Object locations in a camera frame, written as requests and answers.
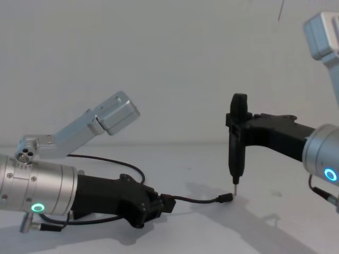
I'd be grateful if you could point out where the black cable with plug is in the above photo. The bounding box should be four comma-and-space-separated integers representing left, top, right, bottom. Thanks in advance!
66, 155, 234, 204

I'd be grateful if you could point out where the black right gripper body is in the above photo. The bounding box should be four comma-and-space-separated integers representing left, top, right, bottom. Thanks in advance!
244, 113, 316, 162

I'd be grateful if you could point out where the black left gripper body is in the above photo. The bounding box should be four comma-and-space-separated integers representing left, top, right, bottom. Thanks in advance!
69, 173, 161, 229

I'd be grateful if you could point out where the black electric screwdriver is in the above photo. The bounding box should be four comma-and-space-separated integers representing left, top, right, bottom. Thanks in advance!
228, 93, 249, 197

